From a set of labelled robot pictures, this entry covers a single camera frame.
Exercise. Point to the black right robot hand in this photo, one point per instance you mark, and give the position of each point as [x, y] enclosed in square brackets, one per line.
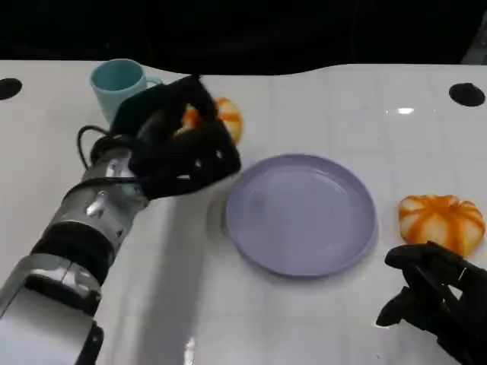
[449, 298]

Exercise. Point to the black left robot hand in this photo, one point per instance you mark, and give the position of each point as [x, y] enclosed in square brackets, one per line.
[179, 159]

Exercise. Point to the orange and white bread roll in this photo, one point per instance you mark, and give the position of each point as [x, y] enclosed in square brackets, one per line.
[439, 224]
[231, 119]

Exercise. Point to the pale green mug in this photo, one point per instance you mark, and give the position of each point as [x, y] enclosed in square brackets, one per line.
[114, 81]

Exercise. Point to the lilac plate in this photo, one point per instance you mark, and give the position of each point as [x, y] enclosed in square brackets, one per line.
[300, 214]

